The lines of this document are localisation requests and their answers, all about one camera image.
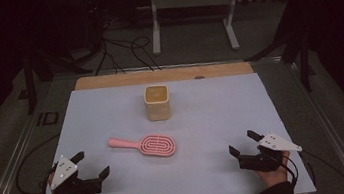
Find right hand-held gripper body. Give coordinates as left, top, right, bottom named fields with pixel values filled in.
left=235, top=128, right=305, bottom=177

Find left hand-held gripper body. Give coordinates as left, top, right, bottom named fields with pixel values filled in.
left=46, top=150, right=105, bottom=194

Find pink hairbrush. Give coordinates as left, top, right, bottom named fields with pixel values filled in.
left=107, top=129, right=179, bottom=164

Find beige square cup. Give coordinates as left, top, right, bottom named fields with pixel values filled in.
left=141, top=82, right=173, bottom=123

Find person's right hand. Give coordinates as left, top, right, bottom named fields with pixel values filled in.
left=253, top=150, right=295, bottom=190

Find white table mat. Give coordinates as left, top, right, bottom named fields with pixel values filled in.
left=19, top=60, right=318, bottom=194

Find black tripod stand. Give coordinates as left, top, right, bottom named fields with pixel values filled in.
left=17, top=36, right=98, bottom=116
left=236, top=0, right=318, bottom=101

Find right hand-held gripper cable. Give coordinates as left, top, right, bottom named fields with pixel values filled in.
left=279, top=144, right=344, bottom=194

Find hand-held gripper cable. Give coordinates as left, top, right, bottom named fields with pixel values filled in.
left=9, top=133, right=70, bottom=194
left=279, top=144, right=344, bottom=194

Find left hand-held gripper cable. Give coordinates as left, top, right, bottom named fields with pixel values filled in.
left=9, top=133, right=70, bottom=194

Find black floor cables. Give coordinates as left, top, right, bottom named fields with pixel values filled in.
left=87, top=10, right=162, bottom=80

